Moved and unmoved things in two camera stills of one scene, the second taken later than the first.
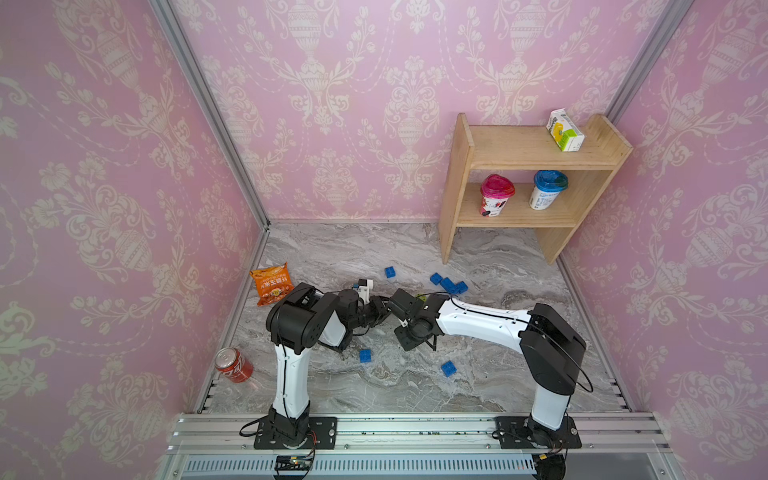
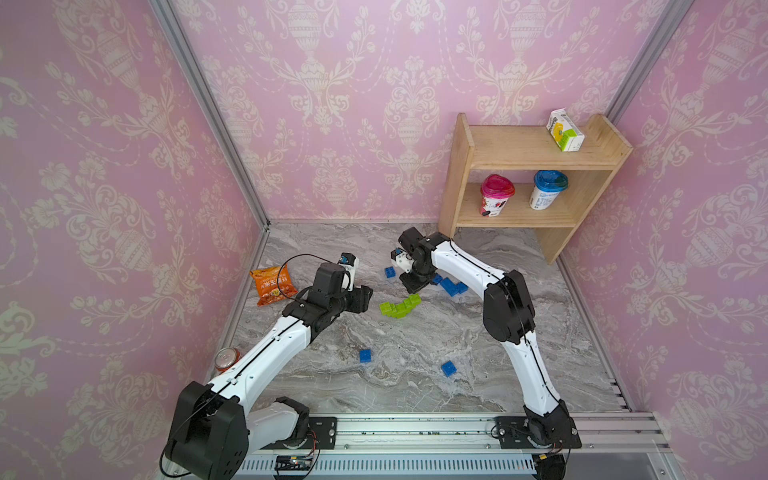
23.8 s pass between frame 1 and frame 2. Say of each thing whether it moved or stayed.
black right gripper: moved
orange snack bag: stayed
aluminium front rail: stayed
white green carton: stayed
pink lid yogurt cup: stayed
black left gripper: moved
